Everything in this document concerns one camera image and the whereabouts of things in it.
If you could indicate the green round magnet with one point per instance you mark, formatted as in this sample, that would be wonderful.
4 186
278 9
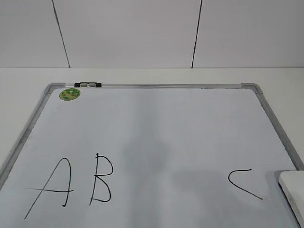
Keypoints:
69 94

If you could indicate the white rectangular board eraser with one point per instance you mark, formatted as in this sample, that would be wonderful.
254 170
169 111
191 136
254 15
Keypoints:
292 185

